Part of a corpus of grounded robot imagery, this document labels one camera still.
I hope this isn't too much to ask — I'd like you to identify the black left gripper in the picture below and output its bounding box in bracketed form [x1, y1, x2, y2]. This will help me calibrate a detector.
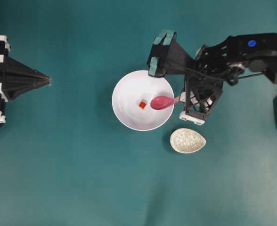
[0, 35, 51, 123]

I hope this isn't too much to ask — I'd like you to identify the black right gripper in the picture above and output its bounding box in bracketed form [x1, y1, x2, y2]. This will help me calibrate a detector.
[147, 30, 224, 124]

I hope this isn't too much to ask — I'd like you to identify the pink spoon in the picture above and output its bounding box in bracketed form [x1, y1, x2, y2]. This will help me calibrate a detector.
[148, 93, 182, 111]

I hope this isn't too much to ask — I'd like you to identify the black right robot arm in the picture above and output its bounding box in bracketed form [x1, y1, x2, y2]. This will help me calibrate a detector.
[147, 30, 277, 125]

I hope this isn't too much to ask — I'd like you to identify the small red block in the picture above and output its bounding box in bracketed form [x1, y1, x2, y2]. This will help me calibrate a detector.
[139, 101, 146, 109]

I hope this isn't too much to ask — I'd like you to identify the large white bowl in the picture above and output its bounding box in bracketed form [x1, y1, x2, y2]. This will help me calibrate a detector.
[112, 70, 174, 131]

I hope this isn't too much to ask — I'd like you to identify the speckled egg-shaped dish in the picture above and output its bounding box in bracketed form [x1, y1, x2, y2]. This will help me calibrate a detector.
[170, 128, 206, 154]

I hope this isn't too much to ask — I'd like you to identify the green table mat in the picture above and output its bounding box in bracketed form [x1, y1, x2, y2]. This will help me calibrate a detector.
[0, 0, 277, 226]

